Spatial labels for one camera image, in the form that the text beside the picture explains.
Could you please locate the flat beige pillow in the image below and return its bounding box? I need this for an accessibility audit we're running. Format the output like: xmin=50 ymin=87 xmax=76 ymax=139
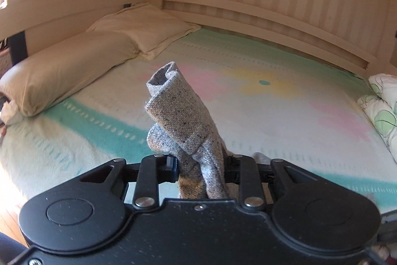
xmin=86 ymin=2 xmax=203 ymax=61

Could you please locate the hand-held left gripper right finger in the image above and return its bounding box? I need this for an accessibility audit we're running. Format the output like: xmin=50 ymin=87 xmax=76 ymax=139
xmin=226 ymin=154 xmax=321 ymax=211

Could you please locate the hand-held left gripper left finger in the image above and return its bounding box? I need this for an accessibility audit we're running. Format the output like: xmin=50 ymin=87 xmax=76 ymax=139
xmin=79 ymin=154 xmax=181 ymax=211

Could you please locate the grey knitted sock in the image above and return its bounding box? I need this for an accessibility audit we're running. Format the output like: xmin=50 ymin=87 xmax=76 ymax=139
xmin=145 ymin=61 xmax=274 ymax=201

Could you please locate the floral green white pillow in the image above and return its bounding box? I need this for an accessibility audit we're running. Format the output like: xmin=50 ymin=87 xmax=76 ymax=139
xmin=356 ymin=74 xmax=397 ymax=164

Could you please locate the plump beige pillow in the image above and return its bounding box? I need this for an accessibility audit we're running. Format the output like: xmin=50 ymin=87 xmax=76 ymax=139
xmin=0 ymin=32 xmax=141 ymax=118

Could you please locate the pastel printed blanket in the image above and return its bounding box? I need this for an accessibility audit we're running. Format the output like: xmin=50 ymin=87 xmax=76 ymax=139
xmin=0 ymin=28 xmax=397 ymax=216

